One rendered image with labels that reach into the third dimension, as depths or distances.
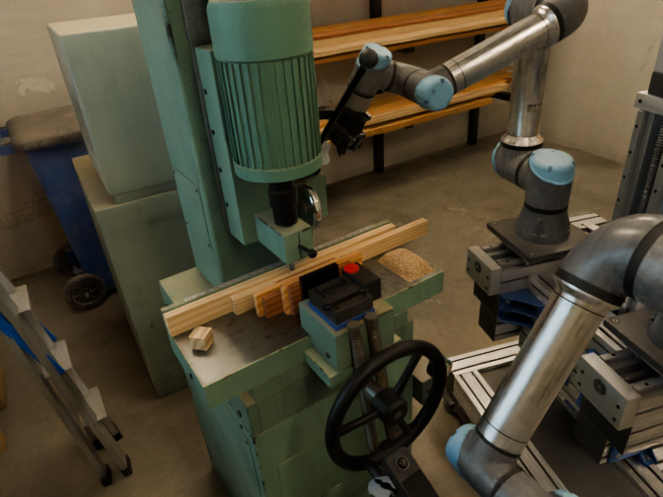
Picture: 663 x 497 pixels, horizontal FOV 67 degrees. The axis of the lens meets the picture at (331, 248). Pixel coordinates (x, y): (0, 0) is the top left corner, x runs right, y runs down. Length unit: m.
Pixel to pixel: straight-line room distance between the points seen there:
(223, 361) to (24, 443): 1.50
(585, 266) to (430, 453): 1.32
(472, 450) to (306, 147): 0.58
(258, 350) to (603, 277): 0.62
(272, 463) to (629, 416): 0.75
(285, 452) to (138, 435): 1.09
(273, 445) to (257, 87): 0.73
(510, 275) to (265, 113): 0.88
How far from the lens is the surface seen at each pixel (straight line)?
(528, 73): 1.50
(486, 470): 0.85
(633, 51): 4.36
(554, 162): 1.47
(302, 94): 0.93
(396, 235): 1.28
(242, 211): 1.13
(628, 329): 1.27
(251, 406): 1.06
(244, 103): 0.92
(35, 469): 2.30
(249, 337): 1.05
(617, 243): 0.75
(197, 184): 1.20
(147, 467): 2.10
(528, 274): 1.55
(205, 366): 1.02
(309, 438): 1.23
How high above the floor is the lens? 1.57
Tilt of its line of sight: 31 degrees down
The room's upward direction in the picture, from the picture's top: 5 degrees counter-clockwise
